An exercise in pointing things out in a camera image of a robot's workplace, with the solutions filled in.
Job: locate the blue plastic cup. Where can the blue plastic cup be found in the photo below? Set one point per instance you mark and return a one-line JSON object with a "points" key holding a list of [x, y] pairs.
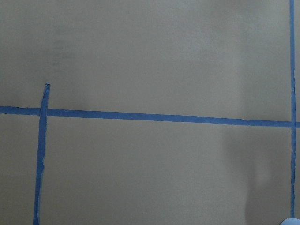
{"points": [[291, 221]]}

